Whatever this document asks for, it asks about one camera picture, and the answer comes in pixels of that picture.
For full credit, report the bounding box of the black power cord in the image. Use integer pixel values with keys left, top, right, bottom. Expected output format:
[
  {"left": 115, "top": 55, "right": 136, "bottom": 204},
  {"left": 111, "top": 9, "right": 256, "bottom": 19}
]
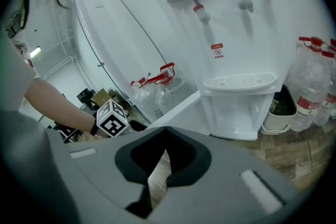
[{"left": 91, "top": 0, "right": 170, "bottom": 67}]

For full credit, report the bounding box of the person's left forearm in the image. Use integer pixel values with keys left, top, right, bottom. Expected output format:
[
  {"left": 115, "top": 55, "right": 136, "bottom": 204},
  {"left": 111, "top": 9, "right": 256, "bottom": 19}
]
[{"left": 25, "top": 77, "right": 98, "bottom": 137}]

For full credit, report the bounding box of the black chair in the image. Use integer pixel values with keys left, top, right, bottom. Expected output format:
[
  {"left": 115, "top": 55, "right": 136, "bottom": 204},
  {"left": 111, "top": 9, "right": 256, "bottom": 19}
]
[{"left": 77, "top": 88, "right": 97, "bottom": 111}]

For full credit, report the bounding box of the cardboard box white label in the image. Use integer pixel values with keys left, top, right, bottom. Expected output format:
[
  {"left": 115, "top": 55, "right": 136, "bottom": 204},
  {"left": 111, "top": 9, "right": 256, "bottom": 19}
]
[{"left": 92, "top": 88, "right": 124, "bottom": 111}]

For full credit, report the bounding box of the glass partition metal frame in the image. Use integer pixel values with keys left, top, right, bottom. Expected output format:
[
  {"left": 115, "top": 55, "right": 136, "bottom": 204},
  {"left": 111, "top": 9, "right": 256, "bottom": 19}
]
[{"left": 71, "top": 0, "right": 132, "bottom": 108}]

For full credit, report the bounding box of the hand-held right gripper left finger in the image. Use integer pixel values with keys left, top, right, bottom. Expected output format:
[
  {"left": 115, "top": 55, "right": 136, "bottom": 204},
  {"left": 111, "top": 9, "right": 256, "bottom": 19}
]
[{"left": 48, "top": 126, "right": 166, "bottom": 224}]

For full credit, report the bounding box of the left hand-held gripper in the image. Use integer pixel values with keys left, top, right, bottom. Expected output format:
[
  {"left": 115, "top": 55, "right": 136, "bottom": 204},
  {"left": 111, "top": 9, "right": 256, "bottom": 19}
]
[{"left": 96, "top": 98, "right": 148, "bottom": 139}]

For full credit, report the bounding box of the black wrist strap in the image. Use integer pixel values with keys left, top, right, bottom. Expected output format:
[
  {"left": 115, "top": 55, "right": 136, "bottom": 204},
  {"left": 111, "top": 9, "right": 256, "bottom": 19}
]
[{"left": 90, "top": 118, "right": 100, "bottom": 136}]

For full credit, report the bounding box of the beige waste bin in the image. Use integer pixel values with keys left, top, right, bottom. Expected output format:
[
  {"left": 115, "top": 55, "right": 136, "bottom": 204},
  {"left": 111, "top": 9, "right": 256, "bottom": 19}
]
[{"left": 261, "top": 83, "right": 298, "bottom": 136}]

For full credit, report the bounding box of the white drip tray grille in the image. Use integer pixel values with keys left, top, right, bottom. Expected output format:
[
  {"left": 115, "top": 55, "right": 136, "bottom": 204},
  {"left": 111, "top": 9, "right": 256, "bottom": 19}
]
[{"left": 203, "top": 72, "right": 278, "bottom": 92}]

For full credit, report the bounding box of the white water dispenser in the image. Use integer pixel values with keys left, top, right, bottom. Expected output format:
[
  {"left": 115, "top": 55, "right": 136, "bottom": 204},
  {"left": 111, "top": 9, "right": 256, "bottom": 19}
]
[{"left": 148, "top": 0, "right": 286, "bottom": 142}]

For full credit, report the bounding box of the red warning sticker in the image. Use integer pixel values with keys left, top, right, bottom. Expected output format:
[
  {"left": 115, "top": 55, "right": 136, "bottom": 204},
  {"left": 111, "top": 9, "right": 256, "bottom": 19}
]
[{"left": 211, "top": 43, "right": 225, "bottom": 59}]

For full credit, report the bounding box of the white cartoon print t-shirt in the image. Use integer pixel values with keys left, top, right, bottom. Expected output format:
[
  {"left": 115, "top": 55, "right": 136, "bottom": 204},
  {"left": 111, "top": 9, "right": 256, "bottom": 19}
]
[{"left": 0, "top": 0, "right": 81, "bottom": 224}]

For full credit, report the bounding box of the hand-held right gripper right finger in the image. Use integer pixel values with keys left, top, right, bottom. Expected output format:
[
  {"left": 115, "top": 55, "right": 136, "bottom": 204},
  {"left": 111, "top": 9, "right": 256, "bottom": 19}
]
[{"left": 148, "top": 126, "right": 298, "bottom": 224}]

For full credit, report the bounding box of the red dispenser tap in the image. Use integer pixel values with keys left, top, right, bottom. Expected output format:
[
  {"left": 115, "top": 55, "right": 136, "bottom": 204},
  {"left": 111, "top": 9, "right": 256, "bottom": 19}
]
[{"left": 190, "top": 0, "right": 212, "bottom": 26}]

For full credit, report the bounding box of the ceiling light panel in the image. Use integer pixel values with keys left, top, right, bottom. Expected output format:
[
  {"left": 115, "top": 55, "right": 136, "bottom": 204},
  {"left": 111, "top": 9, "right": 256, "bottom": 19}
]
[{"left": 29, "top": 45, "right": 42, "bottom": 59}]

